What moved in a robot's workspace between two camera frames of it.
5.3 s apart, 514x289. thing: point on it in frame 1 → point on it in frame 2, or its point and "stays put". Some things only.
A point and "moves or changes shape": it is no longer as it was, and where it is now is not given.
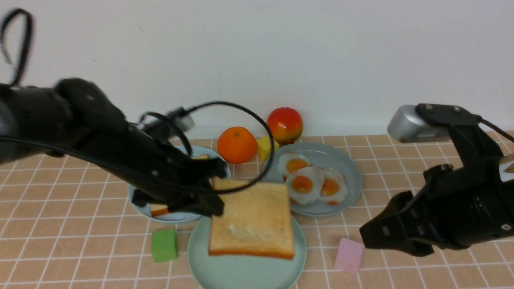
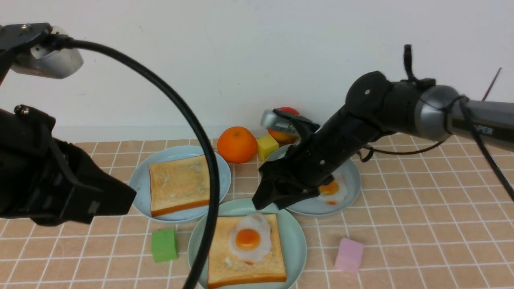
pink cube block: x=349 y=256 stays put
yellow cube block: x=264 y=147 stays put
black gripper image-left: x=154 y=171 → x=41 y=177
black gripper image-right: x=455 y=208 → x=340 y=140
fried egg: x=305 y=184 moves or changes shape
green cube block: x=164 y=245 stays put
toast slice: x=256 y=221 → x=225 y=270
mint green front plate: x=208 y=271 → x=294 y=245
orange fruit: x=237 y=145 stays put
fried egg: x=334 y=190 stays put
